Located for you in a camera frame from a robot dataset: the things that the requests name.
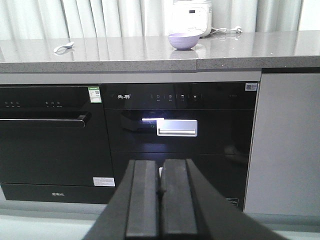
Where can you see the white blender appliance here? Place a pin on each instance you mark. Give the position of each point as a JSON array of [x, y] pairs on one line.
[[188, 16]]

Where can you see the grey cabinet door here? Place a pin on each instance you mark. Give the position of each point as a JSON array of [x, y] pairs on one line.
[[284, 169]]

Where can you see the black built-in dishwasher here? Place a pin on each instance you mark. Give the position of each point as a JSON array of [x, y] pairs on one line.
[[54, 145]]

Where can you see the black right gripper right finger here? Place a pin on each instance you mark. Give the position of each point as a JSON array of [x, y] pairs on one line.
[[192, 209]]

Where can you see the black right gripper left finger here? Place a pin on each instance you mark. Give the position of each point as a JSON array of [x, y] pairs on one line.
[[133, 212]]

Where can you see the black built-in sterilizer cabinet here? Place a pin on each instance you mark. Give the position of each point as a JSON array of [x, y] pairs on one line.
[[208, 122]]

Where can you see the white pleated curtain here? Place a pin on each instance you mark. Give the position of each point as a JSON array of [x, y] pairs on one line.
[[55, 19]]

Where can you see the lavender plastic bowl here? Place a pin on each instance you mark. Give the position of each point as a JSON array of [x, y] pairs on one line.
[[183, 41]]

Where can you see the light blue plastic spoon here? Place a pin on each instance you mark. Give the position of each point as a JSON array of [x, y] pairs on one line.
[[68, 45]]

